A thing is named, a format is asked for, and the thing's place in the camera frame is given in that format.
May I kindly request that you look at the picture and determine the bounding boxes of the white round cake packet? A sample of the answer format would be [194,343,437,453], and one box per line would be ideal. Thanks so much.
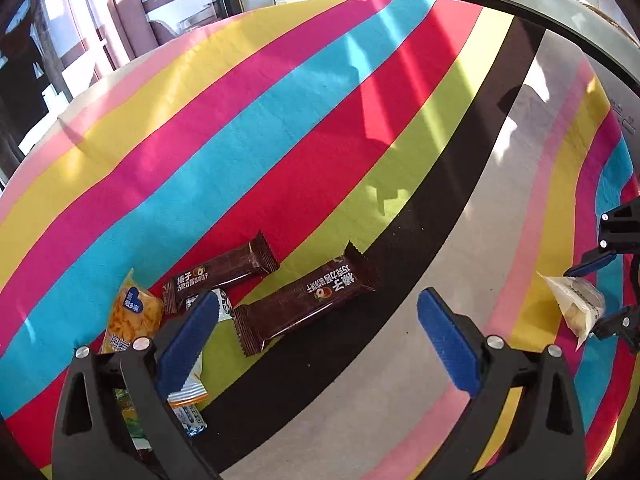
[536,270,607,352]

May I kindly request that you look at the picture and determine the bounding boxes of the striped colourful tablecloth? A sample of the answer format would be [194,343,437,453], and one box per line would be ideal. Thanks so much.
[0,0,640,480]

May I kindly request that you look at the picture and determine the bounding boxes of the white grey snack packet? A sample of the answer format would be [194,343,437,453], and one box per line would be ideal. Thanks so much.
[186,288,234,322]

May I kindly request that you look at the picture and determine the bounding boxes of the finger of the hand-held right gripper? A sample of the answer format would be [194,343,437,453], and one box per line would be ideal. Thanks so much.
[564,202,640,277]
[591,302,640,352]

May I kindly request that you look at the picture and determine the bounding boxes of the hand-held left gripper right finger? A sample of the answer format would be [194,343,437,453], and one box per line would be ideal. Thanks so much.
[417,287,588,480]

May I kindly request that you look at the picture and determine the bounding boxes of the glass window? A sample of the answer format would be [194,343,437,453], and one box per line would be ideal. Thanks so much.
[0,0,236,171]

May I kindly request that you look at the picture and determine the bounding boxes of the brown chocolate bar packet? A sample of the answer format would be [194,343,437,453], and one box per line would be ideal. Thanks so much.
[232,241,384,358]
[161,230,281,317]

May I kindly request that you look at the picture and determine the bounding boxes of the blue white snack packet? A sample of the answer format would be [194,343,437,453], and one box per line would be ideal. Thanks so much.
[172,402,209,439]

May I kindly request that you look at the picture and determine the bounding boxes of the green snack packet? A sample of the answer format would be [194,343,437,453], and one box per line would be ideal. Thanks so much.
[112,387,152,456]

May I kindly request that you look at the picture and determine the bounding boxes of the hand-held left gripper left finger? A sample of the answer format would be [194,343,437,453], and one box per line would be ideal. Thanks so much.
[51,290,221,480]

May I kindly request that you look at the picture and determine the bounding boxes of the orange snack packet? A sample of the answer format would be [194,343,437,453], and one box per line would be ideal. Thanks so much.
[100,268,209,408]

